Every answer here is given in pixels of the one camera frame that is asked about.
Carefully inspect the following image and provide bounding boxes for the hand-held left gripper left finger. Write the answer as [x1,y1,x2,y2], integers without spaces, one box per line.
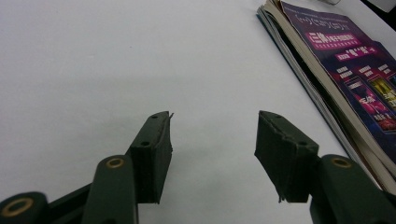
[125,110,175,204]

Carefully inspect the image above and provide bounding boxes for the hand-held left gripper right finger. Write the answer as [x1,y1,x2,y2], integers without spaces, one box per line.
[253,110,320,203]

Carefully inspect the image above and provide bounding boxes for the black magazine red print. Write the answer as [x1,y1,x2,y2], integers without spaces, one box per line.
[256,6,384,190]

